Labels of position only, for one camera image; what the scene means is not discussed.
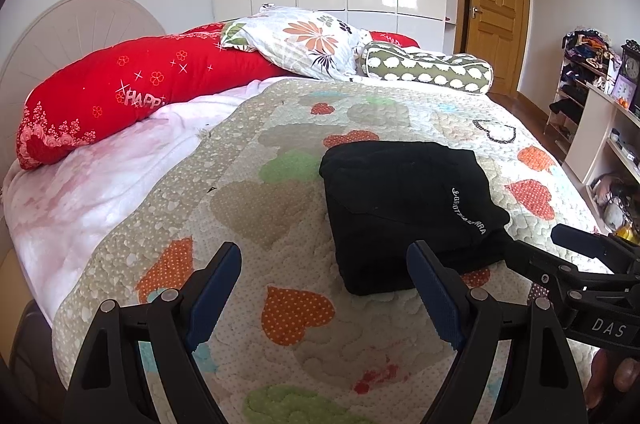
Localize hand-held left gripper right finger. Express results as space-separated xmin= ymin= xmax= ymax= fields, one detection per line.
xmin=406 ymin=240 xmax=588 ymax=424

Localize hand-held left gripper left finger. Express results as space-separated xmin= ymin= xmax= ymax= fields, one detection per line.
xmin=64 ymin=241 xmax=243 ymax=424

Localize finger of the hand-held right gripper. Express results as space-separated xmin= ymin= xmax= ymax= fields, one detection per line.
xmin=502 ymin=238 xmax=608 ymax=305
xmin=551 ymin=223 xmax=640 ymax=262

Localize black pants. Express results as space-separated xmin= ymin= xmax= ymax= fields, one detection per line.
xmin=319 ymin=140 xmax=512 ymax=296

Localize person's right hand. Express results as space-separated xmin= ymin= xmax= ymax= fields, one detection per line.
xmin=585 ymin=346 xmax=640 ymax=411

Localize pile of bags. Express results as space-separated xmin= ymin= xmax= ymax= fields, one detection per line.
xmin=590 ymin=171 xmax=640 ymax=245

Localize heart-patterned quilt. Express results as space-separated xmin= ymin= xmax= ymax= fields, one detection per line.
xmin=52 ymin=77 xmax=618 ymax=424

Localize white shelf desk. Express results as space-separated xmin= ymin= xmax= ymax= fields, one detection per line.
xmin=562 ymin=82 xmax=640 ymax=225

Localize pink fleece blanket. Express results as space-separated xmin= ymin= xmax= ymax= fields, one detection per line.
xmin=2 ymin=77 xmax=296 ymax=325

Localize small purple clock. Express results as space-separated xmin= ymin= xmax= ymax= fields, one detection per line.
xmin=612 ymin=73 xmax=638 ymax=103

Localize dark mantel clock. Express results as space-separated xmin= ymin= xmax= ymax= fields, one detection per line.
xmin=620 ymin=38 xmax=640 ymax=112

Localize rack of clothes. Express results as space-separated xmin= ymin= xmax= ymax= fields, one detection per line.
xmin=547 ymin=27 xmax=623 ymax=145

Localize green patterned bolster pillow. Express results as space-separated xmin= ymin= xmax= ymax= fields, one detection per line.
xmin=359 ymin=42 xmax=495 ymax=96

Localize red printed pillow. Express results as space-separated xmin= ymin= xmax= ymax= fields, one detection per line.
xmin=369 ymin=31 xmax=420 ymax=50
xmin=15 ymin=23 xmax=286 ymax=170

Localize wooden door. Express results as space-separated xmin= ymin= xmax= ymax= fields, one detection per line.
xmin=462 ymin=0 xmax=531 ymax=98

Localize white floral pillow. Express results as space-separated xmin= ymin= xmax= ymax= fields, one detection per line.
xmin=220 ymin=4 xmax=373 ymax=81

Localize white round headboard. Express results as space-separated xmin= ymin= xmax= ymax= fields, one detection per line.
xmin=0 ymin=0 xmax=167 ymax=115

